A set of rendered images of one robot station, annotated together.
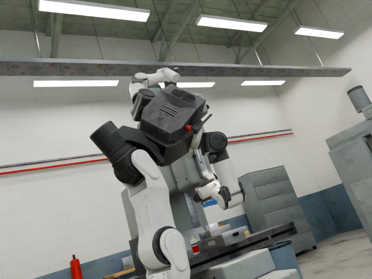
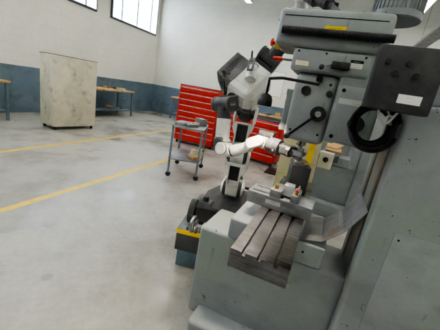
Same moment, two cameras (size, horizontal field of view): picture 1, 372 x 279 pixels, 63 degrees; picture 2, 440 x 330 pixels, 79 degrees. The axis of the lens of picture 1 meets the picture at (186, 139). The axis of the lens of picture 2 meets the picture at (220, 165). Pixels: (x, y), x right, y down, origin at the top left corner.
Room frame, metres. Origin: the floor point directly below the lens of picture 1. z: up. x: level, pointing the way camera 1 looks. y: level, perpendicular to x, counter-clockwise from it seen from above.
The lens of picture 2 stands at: (2.88, -1.15, 1.49)
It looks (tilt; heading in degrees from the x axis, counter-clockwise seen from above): 16 degrees down; 143
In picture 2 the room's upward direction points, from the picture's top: 10 degrees clockwise
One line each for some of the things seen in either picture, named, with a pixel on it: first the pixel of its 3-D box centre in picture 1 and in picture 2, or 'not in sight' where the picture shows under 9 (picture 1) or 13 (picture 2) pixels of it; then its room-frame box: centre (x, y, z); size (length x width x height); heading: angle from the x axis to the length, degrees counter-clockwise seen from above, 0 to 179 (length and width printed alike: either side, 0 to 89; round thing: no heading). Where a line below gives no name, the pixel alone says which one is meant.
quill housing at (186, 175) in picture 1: (190, 164); (310, 109); (1.99, 0.02, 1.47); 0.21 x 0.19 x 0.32; 123
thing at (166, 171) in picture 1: (178, 172); (351, 116); (2.15, 0.13, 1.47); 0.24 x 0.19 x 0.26; 123
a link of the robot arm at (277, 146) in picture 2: (204, 195); (283, 148); (1.90, 0.00, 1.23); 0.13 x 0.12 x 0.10; 105
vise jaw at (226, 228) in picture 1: (218, 231); (278, 190); (1.95, -0.01, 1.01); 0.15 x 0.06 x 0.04; 121
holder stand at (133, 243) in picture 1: (154, 249); (297, 175); (1.77, 0.36, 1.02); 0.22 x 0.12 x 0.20; 134
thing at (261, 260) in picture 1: (225, 270); (279, 229); (1.99, 0.02, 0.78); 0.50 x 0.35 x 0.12; 33
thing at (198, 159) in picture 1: (199, 161); (287, 109); (1.90, -0.04, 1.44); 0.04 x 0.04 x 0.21; 33
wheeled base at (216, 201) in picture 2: not in sight; (230, 197); (1.17, 0.31, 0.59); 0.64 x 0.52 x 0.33; 136
